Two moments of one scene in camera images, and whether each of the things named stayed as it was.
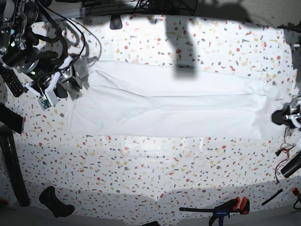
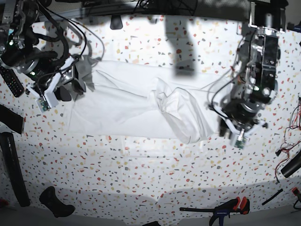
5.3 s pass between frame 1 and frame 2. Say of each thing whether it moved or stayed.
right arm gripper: stayed
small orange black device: stayed
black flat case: stayed
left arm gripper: moved
